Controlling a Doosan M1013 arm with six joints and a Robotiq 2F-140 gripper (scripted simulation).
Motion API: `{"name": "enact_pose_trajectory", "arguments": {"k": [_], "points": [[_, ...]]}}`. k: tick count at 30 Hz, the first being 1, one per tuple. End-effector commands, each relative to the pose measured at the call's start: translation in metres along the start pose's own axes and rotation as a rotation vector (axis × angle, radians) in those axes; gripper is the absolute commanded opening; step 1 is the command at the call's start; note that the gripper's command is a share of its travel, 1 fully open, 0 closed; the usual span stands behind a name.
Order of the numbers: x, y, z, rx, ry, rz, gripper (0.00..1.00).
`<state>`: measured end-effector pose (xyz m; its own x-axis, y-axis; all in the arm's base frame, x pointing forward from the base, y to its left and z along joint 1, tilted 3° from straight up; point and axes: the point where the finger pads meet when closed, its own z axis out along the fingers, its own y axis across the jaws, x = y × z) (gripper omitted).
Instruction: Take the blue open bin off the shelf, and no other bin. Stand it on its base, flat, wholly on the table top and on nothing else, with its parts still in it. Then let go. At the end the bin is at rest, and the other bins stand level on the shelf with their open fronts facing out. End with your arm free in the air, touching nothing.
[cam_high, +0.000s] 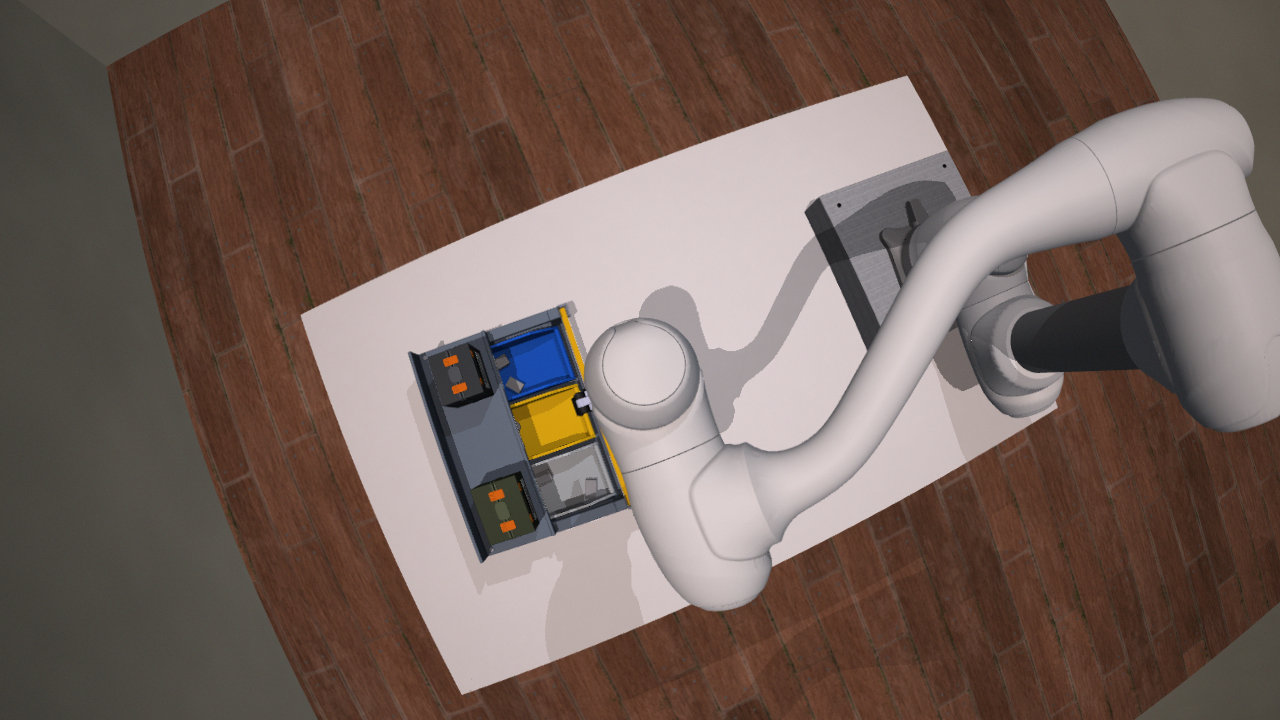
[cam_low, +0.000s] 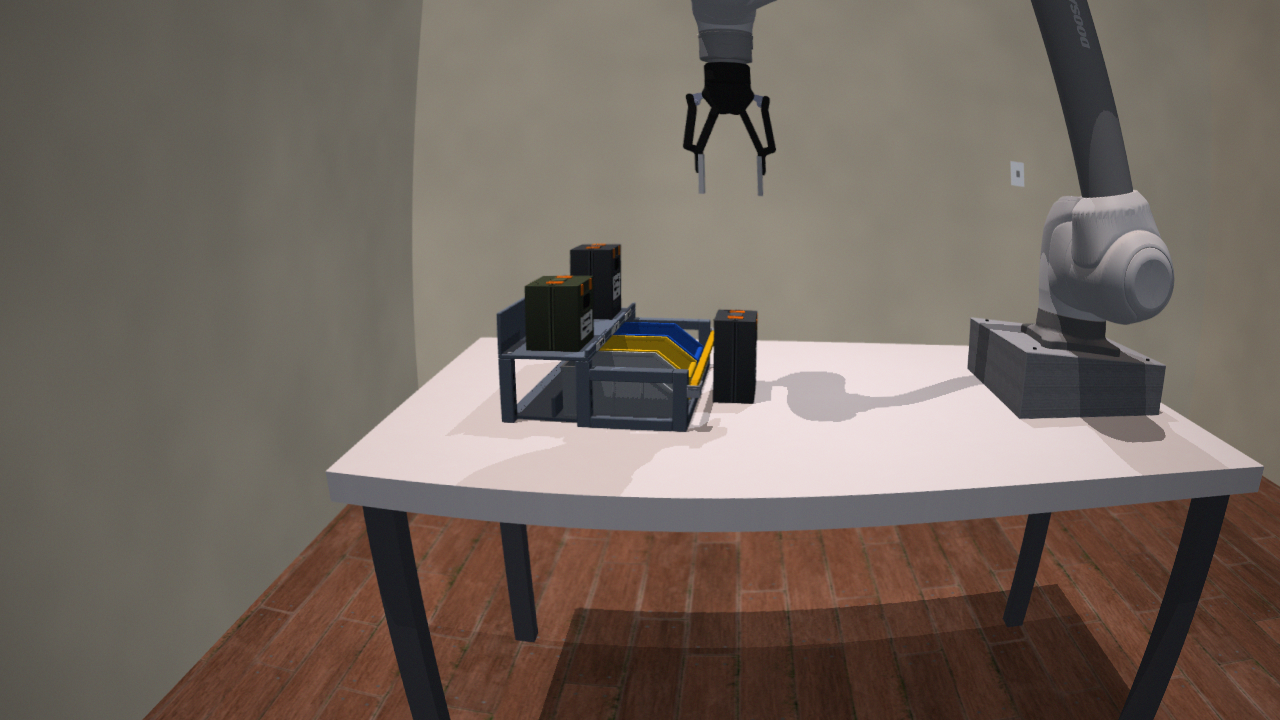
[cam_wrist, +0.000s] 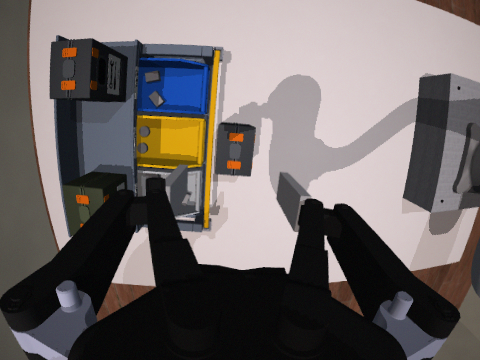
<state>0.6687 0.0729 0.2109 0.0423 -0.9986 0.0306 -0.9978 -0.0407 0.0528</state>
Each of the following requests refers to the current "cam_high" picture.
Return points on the grey metal shelf rack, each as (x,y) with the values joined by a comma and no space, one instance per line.
(480,442)

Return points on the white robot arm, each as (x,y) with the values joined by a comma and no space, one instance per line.
(1202,319)

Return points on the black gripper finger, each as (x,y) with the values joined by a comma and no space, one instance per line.
(583,403)

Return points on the grey open bin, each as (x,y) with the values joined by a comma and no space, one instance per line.
(565,493)

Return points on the blue bin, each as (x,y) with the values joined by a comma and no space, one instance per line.
(535,360)

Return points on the yellow open bin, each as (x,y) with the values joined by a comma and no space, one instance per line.
(548,425)

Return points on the yellow thin bar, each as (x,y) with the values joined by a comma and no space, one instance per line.
(581,367)

